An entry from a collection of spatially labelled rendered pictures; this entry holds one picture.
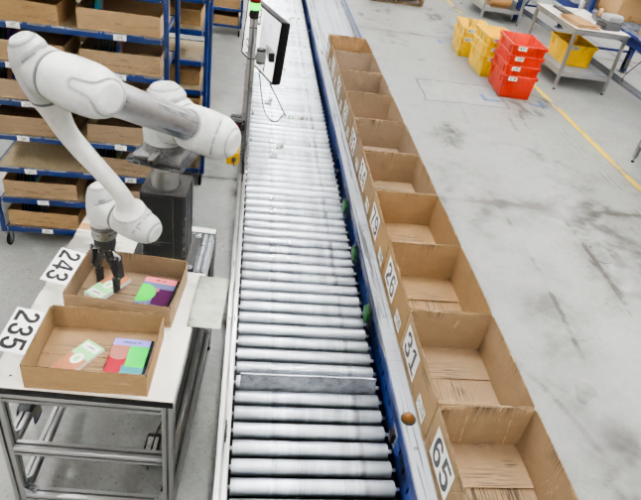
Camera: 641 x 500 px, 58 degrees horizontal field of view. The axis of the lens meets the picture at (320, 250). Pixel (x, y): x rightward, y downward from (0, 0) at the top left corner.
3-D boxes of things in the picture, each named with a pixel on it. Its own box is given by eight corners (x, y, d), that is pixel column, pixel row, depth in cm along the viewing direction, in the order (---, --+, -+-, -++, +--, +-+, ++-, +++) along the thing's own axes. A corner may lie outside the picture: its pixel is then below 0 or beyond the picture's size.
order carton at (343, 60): (329, 72, 425) (333, 49, 416) (369, 77, 429) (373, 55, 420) (334, 92, 394) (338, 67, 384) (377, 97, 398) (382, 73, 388)
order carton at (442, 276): (380, 275, 235) (389, 240, 225) (450, 280, 239) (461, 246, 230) (398, 345, 203) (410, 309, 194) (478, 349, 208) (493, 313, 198)
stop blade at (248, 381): (238, 390, 198) (240, 372, 193) (371, 395, 204) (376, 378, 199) (238, 392, 197) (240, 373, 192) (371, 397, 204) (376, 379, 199)
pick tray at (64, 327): (54, 325, 205) (50, 304, 200) (165, 334, 209) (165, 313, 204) (22, 388, 182) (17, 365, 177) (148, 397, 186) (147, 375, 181)
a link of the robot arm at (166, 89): (163, 126, 228) (162, 70, 216) (199, 141, 222) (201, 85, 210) (132, 139, 216) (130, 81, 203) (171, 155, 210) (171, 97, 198)
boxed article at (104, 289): (131, 282, 224) (131, 278, 223) (99, 303, 212) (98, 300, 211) (116, 274, 227) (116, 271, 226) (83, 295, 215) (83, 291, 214)
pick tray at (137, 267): (91, 267, 233) (89, 247, 227) (188, 280, 235) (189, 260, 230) (64, 314, 210) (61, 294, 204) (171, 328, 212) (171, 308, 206)
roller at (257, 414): (228, 412, 192) (229, 402, 189) (382, 417, 200) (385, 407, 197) (227, 424, 188) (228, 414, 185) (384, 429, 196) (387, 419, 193)
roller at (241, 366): (231, 367, 208) (232, 357, 205) (373, 373, 216) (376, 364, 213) (230, 378, 204) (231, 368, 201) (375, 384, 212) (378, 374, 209)
